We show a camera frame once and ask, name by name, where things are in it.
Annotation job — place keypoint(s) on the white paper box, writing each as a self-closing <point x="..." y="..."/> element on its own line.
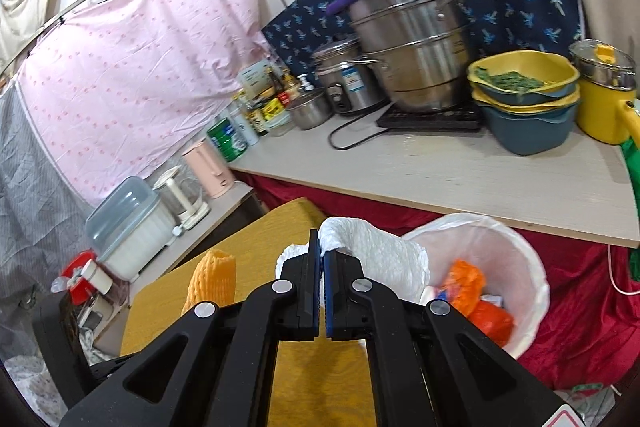
<point x="255" y="79"/>

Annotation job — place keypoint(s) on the brown low cabinet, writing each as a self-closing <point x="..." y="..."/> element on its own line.
<point x="220" y="219"/>

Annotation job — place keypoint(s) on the white floral cloth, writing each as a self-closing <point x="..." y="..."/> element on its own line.
<point x="30" y="382"/>

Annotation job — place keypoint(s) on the orange foam fruit net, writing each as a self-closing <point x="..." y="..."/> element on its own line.
<point x="210" y="279"/>

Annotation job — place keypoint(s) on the black induction cooker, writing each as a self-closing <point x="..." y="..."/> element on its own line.
<point x="450" y="119"/>

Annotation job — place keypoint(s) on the white container clear lid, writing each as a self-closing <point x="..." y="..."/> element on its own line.
<point x="130" y="232"/>

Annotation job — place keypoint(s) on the small steel bowl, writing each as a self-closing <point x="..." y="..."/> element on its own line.
<point x="310" y="112"/>

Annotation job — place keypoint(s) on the white paper towel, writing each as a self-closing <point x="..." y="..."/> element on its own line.
<point x="380" y="257"/>

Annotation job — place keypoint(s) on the yellow cloth covered table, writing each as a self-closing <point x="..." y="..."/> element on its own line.
<point x="165" y="302"/>

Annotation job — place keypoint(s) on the grey striped cloth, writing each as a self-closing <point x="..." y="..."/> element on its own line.
<point x="35" y="187"/>

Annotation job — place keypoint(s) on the green tin can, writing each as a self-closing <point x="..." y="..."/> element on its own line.
<point x="227" y="141"/>

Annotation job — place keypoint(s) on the yellow electric pot with lid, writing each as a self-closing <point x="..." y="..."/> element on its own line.
<point x="600" y="107"/>

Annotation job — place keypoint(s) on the orange plastic bag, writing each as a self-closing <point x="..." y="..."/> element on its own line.
<point x="462" y="287"/>

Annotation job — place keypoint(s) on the chopped green vegetables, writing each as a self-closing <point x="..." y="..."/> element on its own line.
<point x="510" y="81"/>

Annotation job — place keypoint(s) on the stainless steel steamer pot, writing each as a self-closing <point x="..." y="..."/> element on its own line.
<point x="415" y="52"/>

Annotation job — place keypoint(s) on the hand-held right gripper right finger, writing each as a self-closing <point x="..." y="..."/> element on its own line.
<point x="328" y="297"/>

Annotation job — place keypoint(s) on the orange snack packet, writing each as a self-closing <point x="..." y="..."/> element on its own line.
<point x="492" y="324"/>

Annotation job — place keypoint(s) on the pink electric kettle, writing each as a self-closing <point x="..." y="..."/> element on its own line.
<point x="207" y="172"/>

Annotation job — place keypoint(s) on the red plastic container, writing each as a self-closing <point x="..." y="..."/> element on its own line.
<point x="75" y="274"/>

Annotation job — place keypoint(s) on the glass kettle with white base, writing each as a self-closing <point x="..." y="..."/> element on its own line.
<point x="180" y="202"/>

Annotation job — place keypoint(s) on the yellow strainer basin with greens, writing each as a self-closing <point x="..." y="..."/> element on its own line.
<point x="560" y="72"/>

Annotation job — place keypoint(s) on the deep blue basin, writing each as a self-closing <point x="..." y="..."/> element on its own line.
<point x="530" y="132"/>

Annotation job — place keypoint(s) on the white lined trash bin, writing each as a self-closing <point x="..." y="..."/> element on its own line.
<point x="520" y="267"/>

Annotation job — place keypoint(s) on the green plastic bag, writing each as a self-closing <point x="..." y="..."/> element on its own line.
<point x="634" y="177"/>

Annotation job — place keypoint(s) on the row of condiment bottles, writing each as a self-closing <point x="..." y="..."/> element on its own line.
<point x="270" y="109"/>

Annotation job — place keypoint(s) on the shallow blue basin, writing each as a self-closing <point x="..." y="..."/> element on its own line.
<point x="530" y="98"/>

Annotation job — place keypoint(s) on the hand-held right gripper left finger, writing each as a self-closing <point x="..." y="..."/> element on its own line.
<point x="315" y="287"/>

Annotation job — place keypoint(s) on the pink dotted curtain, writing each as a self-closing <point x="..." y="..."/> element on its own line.
<point x="140" y="72"/>

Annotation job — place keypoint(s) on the steel rice cooker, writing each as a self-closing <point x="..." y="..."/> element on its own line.
<point x="345" y="77"/>

